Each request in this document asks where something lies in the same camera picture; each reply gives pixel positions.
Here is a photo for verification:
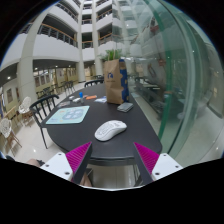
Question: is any dark stool group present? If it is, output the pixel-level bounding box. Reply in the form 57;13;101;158
62;80;76;96

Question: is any white perforated computer mouse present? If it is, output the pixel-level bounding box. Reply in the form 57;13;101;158
94;119;128;142

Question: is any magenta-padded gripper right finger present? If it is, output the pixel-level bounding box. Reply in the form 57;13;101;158
133;141;184;186

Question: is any black chair group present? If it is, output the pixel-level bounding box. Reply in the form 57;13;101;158
84;79;105;88

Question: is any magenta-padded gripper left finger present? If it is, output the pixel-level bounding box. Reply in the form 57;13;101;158
39;141;93;185

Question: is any light teal printed mouse pad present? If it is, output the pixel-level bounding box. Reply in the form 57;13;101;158
45;105;91;125

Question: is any brown paper bag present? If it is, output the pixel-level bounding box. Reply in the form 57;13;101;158
103;58;130;106

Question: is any white lattice chair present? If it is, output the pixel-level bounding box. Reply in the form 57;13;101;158
18;96;34;126
0;117;23;158

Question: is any black spindle-back chair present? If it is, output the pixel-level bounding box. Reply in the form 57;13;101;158
29;94;60;150

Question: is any green potted plant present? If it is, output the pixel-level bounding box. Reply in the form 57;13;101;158
99;49;124;63

